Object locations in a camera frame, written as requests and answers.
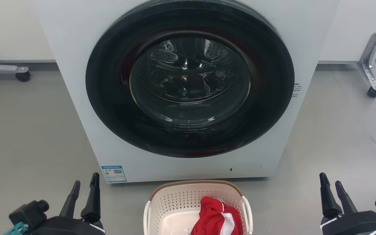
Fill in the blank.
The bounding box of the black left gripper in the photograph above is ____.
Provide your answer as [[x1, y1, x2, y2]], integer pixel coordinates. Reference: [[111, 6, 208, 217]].
[[4, 172, 105, 235]]

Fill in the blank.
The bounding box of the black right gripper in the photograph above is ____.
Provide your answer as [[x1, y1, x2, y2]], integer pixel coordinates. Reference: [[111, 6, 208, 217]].
[[319, 172, 376, 235]]

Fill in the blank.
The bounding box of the cream perforated laundry basket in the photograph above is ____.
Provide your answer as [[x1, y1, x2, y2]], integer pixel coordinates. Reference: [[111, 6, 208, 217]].
[[143, 180, 254, 235]]

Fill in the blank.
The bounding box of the blue energy label sticker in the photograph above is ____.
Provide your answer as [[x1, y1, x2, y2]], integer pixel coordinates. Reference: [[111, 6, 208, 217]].
[[101, 165, 127, 183]]

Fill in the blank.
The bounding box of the round black washing machine door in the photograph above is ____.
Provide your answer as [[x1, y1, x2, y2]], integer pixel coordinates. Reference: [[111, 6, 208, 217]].
[[86, 0, 295, 158]]

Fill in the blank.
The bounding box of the red and white garment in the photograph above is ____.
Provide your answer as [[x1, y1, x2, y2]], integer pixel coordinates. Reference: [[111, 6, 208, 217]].
[[191, 196, 244, 235]]

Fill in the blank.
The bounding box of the white front-load washing machine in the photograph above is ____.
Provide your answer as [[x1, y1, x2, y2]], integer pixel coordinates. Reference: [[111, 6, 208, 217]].
[[33, 0, 340, 184]]

